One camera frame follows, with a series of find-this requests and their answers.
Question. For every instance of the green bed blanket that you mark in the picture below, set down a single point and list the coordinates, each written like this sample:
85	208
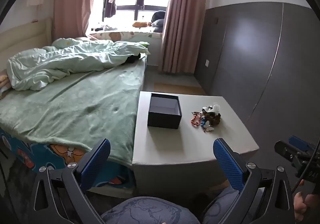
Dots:
75	108

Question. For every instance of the light green duvet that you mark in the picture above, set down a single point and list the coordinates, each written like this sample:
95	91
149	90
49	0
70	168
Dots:
65	63

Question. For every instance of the person's right leg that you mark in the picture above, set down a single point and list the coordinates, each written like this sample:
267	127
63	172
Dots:
220	204

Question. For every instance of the brown cardboard sheet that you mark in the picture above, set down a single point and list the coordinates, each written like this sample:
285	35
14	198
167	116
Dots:
175	88

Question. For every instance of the black cardboard box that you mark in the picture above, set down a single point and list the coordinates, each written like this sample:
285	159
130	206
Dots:
163	120

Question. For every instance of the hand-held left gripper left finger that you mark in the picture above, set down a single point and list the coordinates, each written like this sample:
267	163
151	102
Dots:
96	161

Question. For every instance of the cream bed headboard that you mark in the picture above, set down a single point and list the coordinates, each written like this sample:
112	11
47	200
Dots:
25	33

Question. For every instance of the light green pillow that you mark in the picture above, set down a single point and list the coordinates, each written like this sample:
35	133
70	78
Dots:
65	41

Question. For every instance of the pink curtain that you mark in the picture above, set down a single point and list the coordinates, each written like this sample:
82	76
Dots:
182	18
71	1

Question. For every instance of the black item under duvet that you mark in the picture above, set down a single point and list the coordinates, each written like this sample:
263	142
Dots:
133	59

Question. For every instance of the green toy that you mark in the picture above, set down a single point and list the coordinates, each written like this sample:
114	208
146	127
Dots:
143	44

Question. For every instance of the white butterfly hair clip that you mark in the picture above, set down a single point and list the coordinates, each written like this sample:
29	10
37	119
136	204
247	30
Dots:
209	128

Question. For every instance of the printed window seat cushion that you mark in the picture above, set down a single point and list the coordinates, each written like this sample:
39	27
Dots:
125	36

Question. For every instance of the dark pillows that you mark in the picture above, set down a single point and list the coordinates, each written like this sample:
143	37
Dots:
158	21

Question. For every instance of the grey wardrobe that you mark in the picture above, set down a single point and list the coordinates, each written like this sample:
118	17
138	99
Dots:
255	58

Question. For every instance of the white low table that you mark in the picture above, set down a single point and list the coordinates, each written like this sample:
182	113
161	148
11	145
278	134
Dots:
175	143

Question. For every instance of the blue cartoon bed sheet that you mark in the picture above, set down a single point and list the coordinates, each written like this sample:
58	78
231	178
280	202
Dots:
62	156

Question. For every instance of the orange plush toy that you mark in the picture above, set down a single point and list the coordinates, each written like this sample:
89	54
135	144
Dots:
140	24

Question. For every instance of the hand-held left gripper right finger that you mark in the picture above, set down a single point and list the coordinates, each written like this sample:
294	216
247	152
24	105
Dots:
228	164

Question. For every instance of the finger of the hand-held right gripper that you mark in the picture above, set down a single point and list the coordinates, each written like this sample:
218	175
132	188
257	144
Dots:
286	150
301	143

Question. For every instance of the person's right hand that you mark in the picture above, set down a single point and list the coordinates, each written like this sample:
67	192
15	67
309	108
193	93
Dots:
298	206

